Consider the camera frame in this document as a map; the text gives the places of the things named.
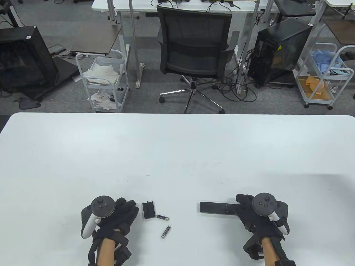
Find person's left hand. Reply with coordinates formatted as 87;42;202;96
81;197;140;241

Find person's right hand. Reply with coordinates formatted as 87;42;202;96
236;193;290;239

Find black battery cover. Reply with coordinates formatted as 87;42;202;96
142;202;156;219

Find black remote control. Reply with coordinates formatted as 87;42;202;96
200;202;240;214

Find person's left forearm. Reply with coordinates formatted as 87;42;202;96
98;238;116;266

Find person's right forearm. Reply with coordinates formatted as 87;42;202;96
261;238;280;266

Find right hand tracking controller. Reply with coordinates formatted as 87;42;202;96
252;192;290;235

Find hand tracking controller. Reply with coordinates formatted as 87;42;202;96
81;196;116;239
252;192;290;235

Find left hand tracking controller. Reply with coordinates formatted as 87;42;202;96
81;196;116;239

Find printed crumpled paper sheets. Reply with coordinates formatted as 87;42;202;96
90;90;117;110

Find white cart with papers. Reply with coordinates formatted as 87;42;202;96
75;50;130;113

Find white cart with cloths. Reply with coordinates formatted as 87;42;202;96
293;43;355;110

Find white crumpled paper sheets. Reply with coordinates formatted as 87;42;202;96
83;63;122;83

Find orange cloth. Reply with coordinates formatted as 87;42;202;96
305;76;328;96

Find black flat floor base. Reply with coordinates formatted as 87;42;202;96
33;57;81;101

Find light blue cloth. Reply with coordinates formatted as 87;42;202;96
311;49;350;75

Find black computer tower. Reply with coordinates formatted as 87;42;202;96
247;18;312;88

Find brown side table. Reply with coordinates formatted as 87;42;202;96
70;24;123;56

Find black mesh cabinet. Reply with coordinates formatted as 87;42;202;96
0;26;59;96

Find black mesh office chair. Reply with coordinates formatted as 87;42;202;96
156;6;240;114

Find white background desk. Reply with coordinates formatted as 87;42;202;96
92;0;280;94

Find dark brown small table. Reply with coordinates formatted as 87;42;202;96
323;18;355;45

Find black small table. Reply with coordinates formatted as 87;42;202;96
275;0;316;16

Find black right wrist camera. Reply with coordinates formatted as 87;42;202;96
243;234;265;261

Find black floor cable tangle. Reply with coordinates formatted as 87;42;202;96
216;50;257;101

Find black floor bracket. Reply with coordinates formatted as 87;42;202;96
14;98;41;109

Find silver aluminium post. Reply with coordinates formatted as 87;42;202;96
236;0;262;94
129;0;145;89

